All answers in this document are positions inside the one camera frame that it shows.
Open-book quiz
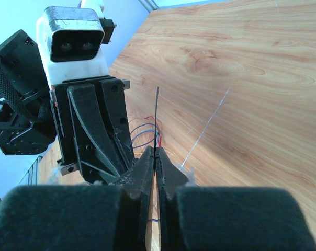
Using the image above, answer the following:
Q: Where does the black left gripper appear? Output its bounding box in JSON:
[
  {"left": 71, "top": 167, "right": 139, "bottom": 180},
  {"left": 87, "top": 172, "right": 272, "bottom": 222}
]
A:
[{"left": 51, "top": 76, "right": 134, "bottom": 184}]

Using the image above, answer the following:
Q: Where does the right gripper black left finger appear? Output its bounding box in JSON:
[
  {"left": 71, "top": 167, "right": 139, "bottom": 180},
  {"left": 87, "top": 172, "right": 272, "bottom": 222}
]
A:
[{"left": 0, "top": 147, "right": 154, "bottom": 250}]

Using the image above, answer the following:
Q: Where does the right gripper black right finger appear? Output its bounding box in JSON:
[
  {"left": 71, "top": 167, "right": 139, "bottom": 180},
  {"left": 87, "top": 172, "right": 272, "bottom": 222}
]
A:
[{"left": 155, "top": 147, "right": 316, "bottom": 250}]

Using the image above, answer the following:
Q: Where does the black zip tie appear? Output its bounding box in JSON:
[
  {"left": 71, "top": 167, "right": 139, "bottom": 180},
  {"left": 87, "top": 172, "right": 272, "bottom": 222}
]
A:
[{"left": 154, "top": 87, "right": 159, "bottom": 157}]

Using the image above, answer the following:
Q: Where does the dark purple wire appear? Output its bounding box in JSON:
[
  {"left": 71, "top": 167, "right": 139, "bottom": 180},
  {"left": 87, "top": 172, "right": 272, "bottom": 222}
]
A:
[{"left": 129, "top": 122, "right": 161, "bottom": 142}]

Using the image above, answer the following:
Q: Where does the long red wire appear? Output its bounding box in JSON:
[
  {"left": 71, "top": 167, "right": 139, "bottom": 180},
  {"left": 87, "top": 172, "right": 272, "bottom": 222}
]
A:
[{"left": 128, "top": 116, "right": 164, "bottom": 147}]

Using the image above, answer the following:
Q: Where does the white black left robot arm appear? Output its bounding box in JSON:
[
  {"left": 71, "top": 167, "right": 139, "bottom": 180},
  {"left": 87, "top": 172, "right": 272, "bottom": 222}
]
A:
[{"left": 0, "top": 30, "right": 136, "bottom": 184}]

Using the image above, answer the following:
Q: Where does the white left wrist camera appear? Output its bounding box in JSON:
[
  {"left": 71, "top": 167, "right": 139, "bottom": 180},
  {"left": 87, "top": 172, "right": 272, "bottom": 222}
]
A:
[{"left": 36, "top": 1, "right": 116, "bottom": 86}]

